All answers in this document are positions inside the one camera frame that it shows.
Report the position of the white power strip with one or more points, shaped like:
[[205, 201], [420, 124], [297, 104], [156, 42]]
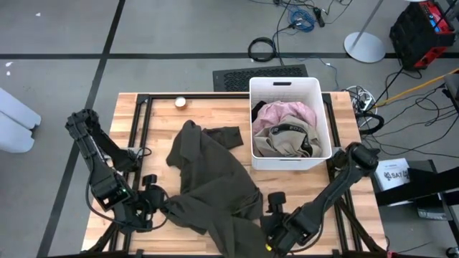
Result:
[[364, 104]]

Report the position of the black metal table frame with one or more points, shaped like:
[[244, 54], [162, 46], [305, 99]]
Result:
[[161, 96]]

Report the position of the beige garment with black band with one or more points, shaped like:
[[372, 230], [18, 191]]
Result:
[[287, 143]]

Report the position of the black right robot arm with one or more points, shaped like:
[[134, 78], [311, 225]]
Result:
[[333, 190]]

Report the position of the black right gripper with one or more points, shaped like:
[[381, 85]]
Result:
[[287, 229]]

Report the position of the black perforated floor panel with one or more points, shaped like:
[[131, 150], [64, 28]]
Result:
[[233, 79]]

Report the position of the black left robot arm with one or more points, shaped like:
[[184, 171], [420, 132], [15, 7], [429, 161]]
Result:
[[104, 179]]

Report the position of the black power strip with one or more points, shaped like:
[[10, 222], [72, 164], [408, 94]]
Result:
[[319, 17]]

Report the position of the dark olive green garment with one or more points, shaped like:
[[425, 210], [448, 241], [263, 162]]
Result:
[[211, 172]]

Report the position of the red and black case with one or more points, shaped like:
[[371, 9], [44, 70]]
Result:
[[412, 36]]

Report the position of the small round cream tin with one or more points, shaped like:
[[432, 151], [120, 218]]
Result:
[[180, 102]]

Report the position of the white plastic laundry basket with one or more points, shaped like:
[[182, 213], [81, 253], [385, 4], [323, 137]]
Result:
[[265, 89]]

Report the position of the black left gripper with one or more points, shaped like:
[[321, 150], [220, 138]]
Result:
[[147, 208]]

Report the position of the round grey stand base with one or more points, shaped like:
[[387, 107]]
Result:
[[364, 46]]

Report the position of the white rounded floor object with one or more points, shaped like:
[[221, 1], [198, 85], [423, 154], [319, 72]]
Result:
[[14, 125]]

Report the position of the white printed box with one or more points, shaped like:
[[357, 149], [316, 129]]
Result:
[[389, 172]]

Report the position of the black cart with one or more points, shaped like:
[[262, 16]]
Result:
[[423, 184]]

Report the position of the pink woven garment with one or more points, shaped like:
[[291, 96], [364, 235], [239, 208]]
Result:
[[279, 113]]

